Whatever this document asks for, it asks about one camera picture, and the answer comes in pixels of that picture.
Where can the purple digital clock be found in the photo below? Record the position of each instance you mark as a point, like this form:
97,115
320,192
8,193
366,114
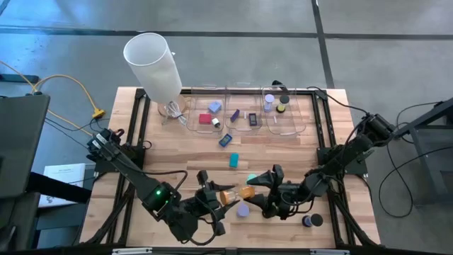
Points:
252,119

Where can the white lamp shade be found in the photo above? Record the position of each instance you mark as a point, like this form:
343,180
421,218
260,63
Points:
152,67

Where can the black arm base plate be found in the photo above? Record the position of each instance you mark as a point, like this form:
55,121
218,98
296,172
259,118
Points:
357,170
106,168

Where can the blue digital clock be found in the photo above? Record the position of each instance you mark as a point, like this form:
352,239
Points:
225,140

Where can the mint green hourglass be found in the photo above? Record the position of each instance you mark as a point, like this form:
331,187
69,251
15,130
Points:
252,176

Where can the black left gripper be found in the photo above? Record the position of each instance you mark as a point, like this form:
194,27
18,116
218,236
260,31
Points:
209,212

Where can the black metal stand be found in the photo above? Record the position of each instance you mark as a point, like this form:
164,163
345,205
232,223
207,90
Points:
426,166

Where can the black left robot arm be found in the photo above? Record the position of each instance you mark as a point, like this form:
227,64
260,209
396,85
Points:
141,180

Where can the black hourglass purple sand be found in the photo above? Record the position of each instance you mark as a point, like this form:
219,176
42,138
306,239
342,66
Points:
312,220

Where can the teal rectangular block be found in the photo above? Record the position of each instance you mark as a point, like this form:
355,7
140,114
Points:
234,160

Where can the red charger block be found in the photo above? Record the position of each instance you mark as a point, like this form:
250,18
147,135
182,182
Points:
205,118

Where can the black hourglass yellow-green sand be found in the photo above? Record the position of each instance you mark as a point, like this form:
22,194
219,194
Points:
282,103

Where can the clear plastic bin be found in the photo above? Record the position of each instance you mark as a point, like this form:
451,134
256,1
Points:
195,101
293,122
244,99

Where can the black aluminium rig frame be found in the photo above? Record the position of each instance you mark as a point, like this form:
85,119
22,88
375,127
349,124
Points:
316,106

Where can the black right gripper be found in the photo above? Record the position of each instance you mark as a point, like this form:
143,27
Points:
286,193

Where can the purple rectangular block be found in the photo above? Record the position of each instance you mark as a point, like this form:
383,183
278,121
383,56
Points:
235,115

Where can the pale lavender USB charger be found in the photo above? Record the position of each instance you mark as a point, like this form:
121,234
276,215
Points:
214,106

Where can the silver metal bracket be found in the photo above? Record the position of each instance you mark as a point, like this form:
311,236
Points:
131,251
330,252

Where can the lavender hourglass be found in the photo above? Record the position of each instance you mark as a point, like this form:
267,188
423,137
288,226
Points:
243,211
269,102

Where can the orange hourglass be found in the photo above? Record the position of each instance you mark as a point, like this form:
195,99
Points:
230,196

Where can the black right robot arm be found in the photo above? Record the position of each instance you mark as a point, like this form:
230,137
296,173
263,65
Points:
347,156

